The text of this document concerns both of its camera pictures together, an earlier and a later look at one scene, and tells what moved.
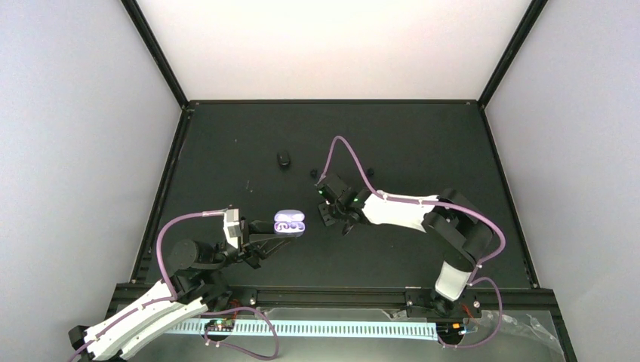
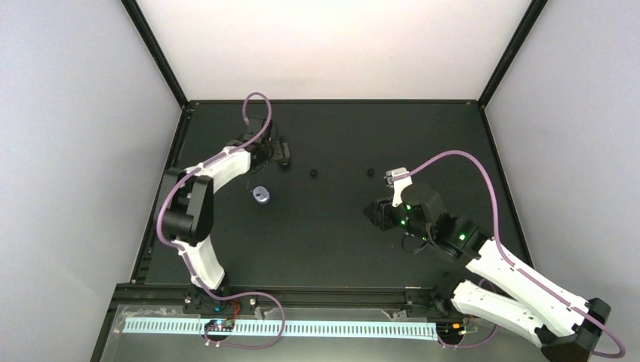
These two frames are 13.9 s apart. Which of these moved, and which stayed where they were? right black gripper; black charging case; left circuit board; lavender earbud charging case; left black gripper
Moved: right black gripper; lavender earbud charging case; left black gripper
Stayed: black charging case; left circuit board
